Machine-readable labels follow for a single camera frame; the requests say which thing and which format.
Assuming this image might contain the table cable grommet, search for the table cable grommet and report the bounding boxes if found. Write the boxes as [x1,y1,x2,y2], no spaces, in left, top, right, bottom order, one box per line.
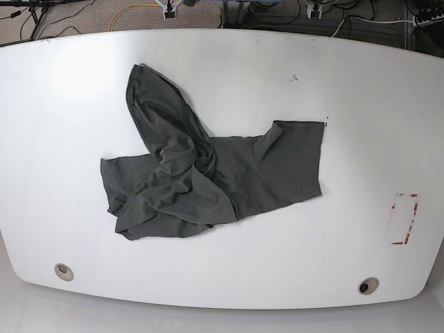
[54,264,74,282]
[358,277,379,296]

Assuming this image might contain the wrist camera on image-left arm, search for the wrist camera on image-left arm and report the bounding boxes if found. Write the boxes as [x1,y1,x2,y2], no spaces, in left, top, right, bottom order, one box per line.
[155,0,182,19]

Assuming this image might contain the wrist camera on image-right arm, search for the wrist camera on image-right arm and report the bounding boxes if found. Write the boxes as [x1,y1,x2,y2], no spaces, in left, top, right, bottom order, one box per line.
[303,0,324,19]

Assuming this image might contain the grey metal frame background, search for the grey metal frame background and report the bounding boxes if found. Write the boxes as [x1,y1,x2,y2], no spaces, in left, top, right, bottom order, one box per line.
[218,1,253,28]

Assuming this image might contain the white power strip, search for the white power strip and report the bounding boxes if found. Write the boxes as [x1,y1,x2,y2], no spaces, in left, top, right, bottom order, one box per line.
[414,6,443,28]

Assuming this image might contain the black tripod stand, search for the black tripod stand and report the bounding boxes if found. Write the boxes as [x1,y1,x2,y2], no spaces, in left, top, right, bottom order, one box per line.
[1,1,94,46]

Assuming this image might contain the red tape rectangle marking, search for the red tape rectangle marking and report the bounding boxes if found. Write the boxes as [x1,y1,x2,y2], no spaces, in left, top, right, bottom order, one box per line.
[388,193,420,246]

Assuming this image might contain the yellow cable on floor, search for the yellow cable on floor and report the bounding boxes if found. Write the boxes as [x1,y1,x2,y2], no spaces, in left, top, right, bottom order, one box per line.
[108,2,161,33]

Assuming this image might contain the dark grey T-shirt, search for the dark grey T-shirt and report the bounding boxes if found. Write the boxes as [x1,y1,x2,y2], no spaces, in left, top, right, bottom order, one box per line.
[101,65,325,241]

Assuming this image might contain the left table cable grommet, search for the left table cable grommet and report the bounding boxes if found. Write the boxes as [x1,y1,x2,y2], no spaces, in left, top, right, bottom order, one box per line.
[54,264,74,282]

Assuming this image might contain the right table cable grommet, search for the right table cable grommet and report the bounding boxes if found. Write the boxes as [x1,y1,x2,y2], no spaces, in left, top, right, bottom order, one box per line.
[358,277,379,296]

